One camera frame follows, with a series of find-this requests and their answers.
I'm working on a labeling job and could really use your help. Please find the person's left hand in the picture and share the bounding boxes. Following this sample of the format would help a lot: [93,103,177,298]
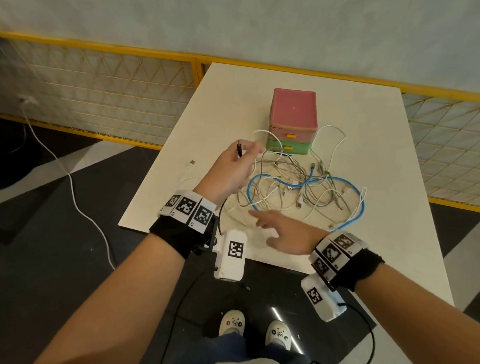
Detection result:
[192,137,267,210]

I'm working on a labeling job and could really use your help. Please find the dark blue trousers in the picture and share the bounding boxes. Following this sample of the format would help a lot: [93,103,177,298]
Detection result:
[192,329,311,364]

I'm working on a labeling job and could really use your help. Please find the person's right hand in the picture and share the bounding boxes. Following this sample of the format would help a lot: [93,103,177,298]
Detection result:
[246,208,331,258]

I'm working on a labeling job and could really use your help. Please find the blue cable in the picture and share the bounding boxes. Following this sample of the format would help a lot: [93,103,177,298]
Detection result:
[245,159,368,238]

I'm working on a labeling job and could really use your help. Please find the black camera cable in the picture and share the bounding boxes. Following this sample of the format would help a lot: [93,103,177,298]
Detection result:
[158,260,220,364]
[299,298,379,364]

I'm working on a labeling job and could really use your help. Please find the person's left forearm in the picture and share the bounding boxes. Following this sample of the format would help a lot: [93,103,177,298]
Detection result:
[33,227,189,364]

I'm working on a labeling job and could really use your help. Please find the tangle of white charging cables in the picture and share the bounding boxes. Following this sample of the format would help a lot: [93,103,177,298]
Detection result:
[225,119,370,235]

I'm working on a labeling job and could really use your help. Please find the white wrist camera with marker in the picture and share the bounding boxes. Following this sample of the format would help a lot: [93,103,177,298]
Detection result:
[299,273,349,324]
[212,228,249,283]

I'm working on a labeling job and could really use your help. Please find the person's right forearm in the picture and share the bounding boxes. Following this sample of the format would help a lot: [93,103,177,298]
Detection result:
[349,261,480,364]

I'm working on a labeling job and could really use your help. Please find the long white usb cable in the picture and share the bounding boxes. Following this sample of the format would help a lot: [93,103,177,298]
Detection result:
[175,158,204,194]

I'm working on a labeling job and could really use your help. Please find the pink green drawer box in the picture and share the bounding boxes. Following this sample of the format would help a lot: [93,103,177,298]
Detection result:
[265,87,321,157]

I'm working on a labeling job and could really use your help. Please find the white floor cable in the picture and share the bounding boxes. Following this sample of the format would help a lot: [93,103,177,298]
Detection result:
[10,94,125,271]

